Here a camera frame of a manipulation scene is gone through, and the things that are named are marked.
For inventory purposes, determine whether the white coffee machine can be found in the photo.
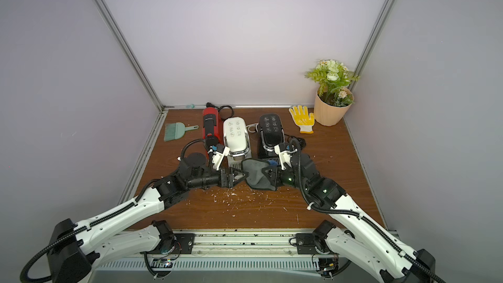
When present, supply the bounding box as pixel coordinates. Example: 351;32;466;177
223;117;252;170

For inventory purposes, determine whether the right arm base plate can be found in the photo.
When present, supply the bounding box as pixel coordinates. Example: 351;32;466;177
289;233;330;255

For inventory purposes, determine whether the blue grey microfiber cloth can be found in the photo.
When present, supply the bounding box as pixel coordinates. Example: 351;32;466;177
242;159;283;191

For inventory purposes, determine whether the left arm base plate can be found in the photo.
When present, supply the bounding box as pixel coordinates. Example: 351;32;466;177
148;233;195;255

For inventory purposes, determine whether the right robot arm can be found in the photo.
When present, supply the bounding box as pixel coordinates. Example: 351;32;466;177
275;138;442;282

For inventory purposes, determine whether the potted artificial plant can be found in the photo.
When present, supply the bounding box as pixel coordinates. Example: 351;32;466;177
306;60;360;127

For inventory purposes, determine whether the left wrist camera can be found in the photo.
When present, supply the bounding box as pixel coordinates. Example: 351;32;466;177
208;144;230;171

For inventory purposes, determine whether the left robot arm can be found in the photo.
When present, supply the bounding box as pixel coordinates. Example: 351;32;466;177
20;144;248;282

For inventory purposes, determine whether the red coffee machine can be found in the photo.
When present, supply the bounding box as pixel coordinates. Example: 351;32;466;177
203;107;222;150

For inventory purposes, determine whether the black coiled power cord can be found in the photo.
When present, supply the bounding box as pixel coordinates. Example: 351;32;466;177
286;135;307;150

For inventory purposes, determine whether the green hand brush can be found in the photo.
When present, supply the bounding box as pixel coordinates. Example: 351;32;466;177
164;122;199;142

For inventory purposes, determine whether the black coffee machine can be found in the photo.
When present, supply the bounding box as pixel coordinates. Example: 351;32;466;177
257;113;285;159

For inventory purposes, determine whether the yellow work glove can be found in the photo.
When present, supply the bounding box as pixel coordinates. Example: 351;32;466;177
288;105;315;134

